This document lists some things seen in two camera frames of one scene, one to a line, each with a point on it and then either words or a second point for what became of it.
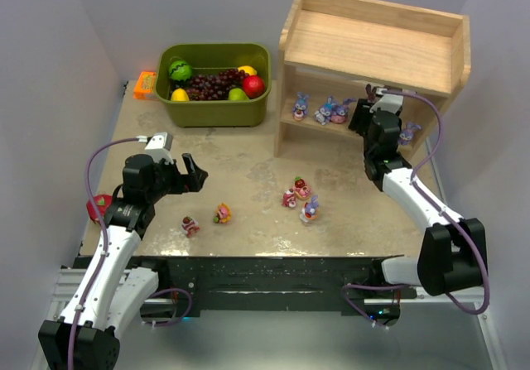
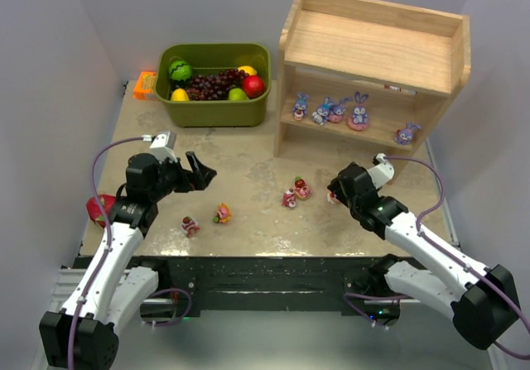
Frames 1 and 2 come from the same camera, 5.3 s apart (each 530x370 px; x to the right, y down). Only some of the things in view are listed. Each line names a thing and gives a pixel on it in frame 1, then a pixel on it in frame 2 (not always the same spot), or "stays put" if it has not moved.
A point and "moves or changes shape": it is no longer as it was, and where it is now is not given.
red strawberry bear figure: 190,226 stays put
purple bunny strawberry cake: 301,108 stays put
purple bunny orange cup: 310,209 to 333,198
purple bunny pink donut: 371,93 moves or changes shape
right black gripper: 358,120 to 340,188
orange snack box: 144,88 stays put
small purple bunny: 406,136 stays put
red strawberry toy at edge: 103,203 stays put
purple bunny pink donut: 339,112 stays put
